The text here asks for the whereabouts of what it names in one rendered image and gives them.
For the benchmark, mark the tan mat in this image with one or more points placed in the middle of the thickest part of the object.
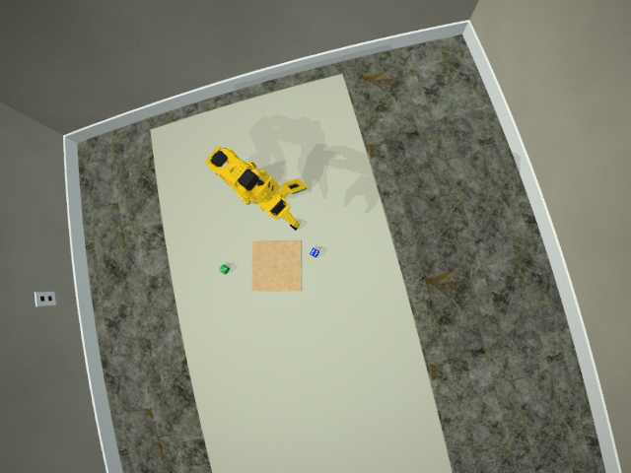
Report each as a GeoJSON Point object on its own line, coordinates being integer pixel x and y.
{"type": "Point", "coordinates": [276, 266]}

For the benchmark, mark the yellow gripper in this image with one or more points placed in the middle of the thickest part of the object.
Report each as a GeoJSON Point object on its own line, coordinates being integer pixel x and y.
{"type": "Point", "coordinates": [274, 206]}

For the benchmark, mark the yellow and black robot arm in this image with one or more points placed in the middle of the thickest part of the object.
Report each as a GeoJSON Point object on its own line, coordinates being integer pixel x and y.
{"type": "Point", "coordinates": [243, 177]}

